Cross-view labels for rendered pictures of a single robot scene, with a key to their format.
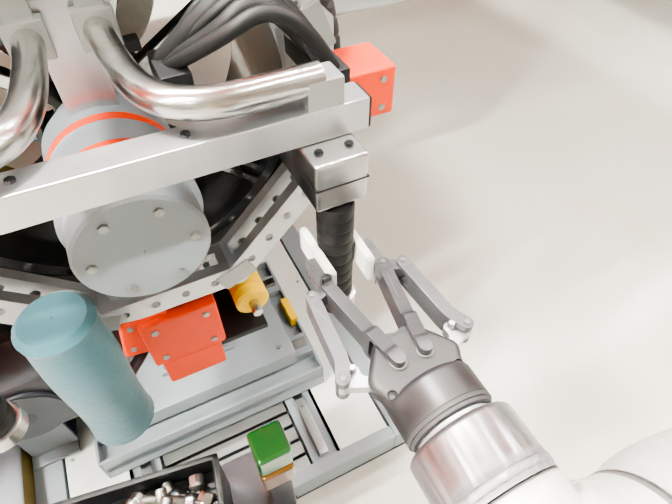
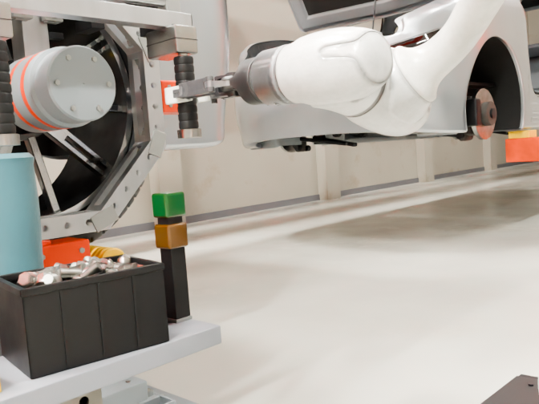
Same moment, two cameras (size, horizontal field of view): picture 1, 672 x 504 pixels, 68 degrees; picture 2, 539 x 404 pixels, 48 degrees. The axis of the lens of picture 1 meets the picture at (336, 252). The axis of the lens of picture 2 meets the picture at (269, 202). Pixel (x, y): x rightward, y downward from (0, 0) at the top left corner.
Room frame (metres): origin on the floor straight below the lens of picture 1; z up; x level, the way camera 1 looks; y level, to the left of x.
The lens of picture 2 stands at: (-0.76, 0.25, 0.71)
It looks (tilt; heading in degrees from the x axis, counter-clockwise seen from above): 5 degrees down; 340
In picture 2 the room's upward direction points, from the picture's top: 4 degrees counter-clockwise
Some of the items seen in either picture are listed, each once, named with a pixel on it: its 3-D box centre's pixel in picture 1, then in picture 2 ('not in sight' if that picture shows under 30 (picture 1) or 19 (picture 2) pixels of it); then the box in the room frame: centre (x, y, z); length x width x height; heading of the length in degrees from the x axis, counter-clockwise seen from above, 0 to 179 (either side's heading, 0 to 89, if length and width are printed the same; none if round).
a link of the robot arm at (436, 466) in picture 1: (477, 463); (280, 76); (0.13, -0.10, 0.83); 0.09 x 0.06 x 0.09; 116
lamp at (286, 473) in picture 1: (274, 463); (171, 235); (0.21, 0.07, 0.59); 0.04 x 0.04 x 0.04; 26
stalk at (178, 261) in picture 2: (276, 474); (173, 257); (0.21, 0.07, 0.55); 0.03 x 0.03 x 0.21; 26
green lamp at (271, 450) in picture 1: (270, 447); (168, 204); (0.21, 0.07, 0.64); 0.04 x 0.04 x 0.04; 26
